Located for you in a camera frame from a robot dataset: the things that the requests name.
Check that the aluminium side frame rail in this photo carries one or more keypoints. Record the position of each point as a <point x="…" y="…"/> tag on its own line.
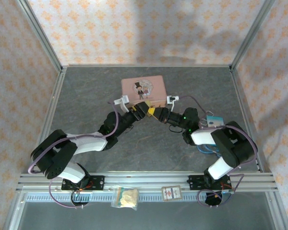
<point x="50" y="112"/>
<point x="244" y="100"/>

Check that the thin aluminium frame rail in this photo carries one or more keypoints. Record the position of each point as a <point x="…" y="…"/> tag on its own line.
<point x="146" y="65"/>

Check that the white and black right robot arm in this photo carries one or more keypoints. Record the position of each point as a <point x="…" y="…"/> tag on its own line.
<point x="201" y="137"/>

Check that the wide aluminium frame rail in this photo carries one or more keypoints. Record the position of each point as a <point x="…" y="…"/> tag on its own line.
<point x="144" y="178"/>

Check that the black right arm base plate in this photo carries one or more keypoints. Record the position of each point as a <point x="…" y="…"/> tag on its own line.
<point x="194" y="182"/>

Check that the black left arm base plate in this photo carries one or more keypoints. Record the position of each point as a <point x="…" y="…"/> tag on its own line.
<point x="97" y="182"/>

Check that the small card pack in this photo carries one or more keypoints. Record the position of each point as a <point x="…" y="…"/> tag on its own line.
<point x="171" y="192"/>

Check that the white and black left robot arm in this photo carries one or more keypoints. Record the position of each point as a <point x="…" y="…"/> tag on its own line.
<point x="91" y="143"/>

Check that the pink tin box with cartoon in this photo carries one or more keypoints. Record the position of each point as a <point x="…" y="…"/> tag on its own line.
<point x="129" y="91"/>

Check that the teal card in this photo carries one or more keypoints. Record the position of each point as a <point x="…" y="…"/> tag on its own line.
<point x="216" y="121"/>

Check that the aluminium frame post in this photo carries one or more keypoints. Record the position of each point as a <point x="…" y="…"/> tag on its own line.
<point x="252" y="33"/>
<point x="40" y="33"/>

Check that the clear plastic bag of snacks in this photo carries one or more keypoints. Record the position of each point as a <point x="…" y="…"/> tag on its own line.
<point x="128" y="197"/>

